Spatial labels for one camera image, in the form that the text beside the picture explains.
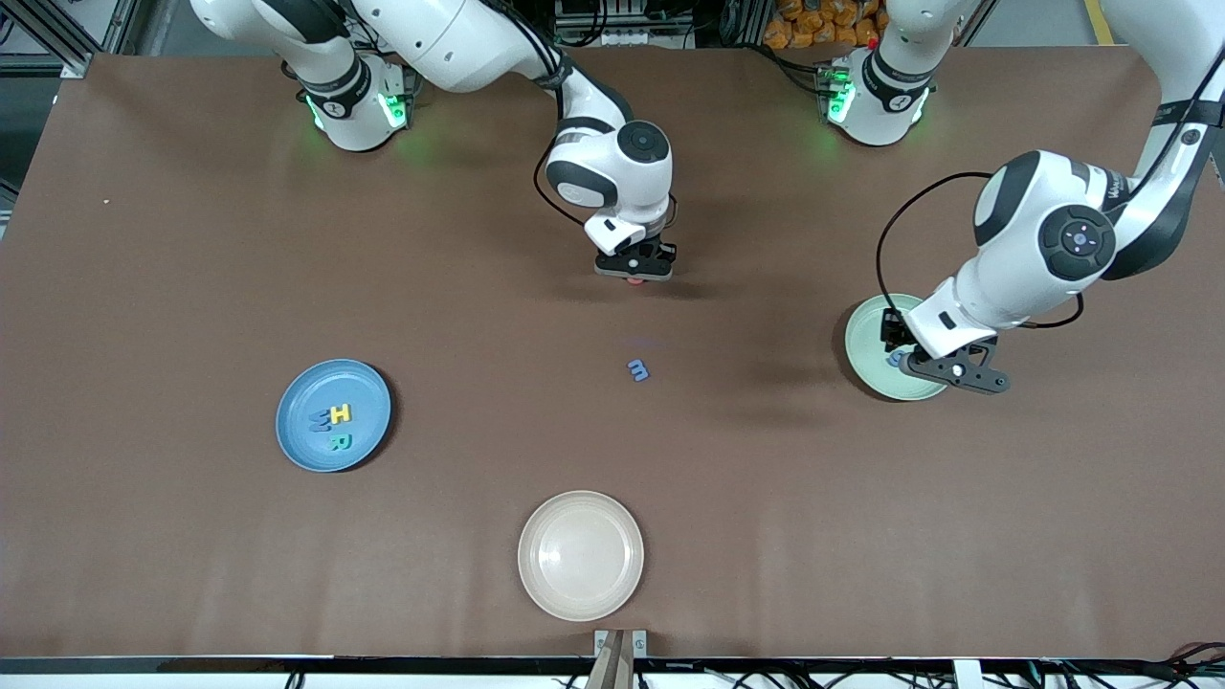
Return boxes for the green plate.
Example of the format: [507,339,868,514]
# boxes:
[844,293,950,402]

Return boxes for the beige plate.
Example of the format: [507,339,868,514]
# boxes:
[518,491,645,623]

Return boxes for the blue plate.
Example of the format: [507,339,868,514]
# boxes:
[276,359,392,474]

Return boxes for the brown table mat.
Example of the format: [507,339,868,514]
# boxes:
[0,46,1225,661]

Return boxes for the orange snack bags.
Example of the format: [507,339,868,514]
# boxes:
[763,0,886,51]

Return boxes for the white power strip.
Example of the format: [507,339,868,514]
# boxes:
[368,0,446,34]

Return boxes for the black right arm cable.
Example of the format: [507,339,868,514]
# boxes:
[479,0,682,231]

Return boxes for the black and red cable bundle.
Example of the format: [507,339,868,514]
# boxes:
[1038,643,1225,689]

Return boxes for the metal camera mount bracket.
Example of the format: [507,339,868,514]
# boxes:
[586,629,649,689]

